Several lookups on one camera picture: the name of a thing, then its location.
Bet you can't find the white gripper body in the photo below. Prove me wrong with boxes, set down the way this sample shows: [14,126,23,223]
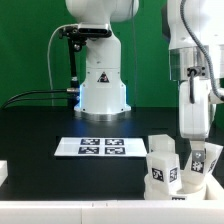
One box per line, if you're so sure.
[179,78,213,140]

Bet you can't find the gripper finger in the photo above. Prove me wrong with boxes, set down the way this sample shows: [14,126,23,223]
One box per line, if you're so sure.
[190,140,206,162]

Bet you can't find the white round stool seat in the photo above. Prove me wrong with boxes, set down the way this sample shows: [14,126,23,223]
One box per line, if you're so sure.
[144,175,206,200]

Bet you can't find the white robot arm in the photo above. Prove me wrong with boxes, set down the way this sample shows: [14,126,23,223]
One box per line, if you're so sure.
[65,0,224,162]

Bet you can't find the white L-shaped fence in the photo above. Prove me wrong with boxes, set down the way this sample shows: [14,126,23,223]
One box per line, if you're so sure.
[0,175,224,224]

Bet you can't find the white marker sheet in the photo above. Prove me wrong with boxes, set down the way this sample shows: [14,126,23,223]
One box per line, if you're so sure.
[55,137,147,157]

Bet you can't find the white left fence block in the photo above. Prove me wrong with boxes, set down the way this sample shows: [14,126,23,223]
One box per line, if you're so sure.
[0,160,8,186]

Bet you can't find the black camera stand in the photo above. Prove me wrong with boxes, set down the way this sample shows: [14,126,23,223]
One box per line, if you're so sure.
[59,23,112,108]

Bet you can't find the white cable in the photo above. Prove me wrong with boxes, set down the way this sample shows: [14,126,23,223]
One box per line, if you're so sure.
[46,25,73,108]

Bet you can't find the black cables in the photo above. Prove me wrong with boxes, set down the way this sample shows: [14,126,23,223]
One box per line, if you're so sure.
[1,87,81,110]

